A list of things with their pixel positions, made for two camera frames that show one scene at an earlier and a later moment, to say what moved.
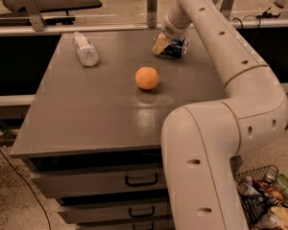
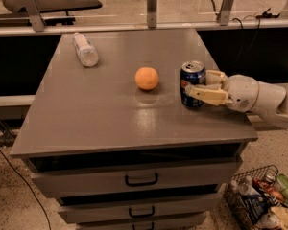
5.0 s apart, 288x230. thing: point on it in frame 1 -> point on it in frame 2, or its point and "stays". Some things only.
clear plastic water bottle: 86,50 stays
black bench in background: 53,5 stays
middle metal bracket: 152,6 stays
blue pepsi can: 178,47 -> 193,73
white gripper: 168,30 -> 242,91
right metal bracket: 228,0 stays
